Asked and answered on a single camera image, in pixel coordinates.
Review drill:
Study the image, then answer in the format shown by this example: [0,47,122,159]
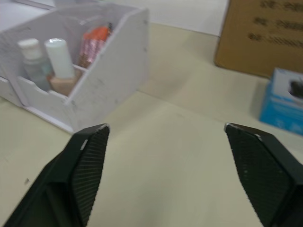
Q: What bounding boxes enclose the blue computer mouse box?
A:
[258,67,303,136]

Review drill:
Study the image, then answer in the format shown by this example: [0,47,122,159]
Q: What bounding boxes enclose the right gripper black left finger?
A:
[3,123,111,227]

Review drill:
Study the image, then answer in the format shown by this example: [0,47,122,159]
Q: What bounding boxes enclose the beige bottle with white cap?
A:
[44,38,82,97]

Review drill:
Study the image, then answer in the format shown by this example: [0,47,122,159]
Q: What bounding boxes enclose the clear bottle with white cap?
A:
[18,38,52,92]

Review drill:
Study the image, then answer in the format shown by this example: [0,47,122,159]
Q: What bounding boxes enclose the large brown cardboard box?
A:
[214,0,303,80]

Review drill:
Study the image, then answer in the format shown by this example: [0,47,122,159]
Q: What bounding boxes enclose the white makeup organizer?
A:
[0,3,150,134]

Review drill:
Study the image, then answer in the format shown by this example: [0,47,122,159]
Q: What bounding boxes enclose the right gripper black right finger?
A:
[224,122,303,227]

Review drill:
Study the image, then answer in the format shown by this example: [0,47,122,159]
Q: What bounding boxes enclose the brush set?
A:
[77,22,114,70]

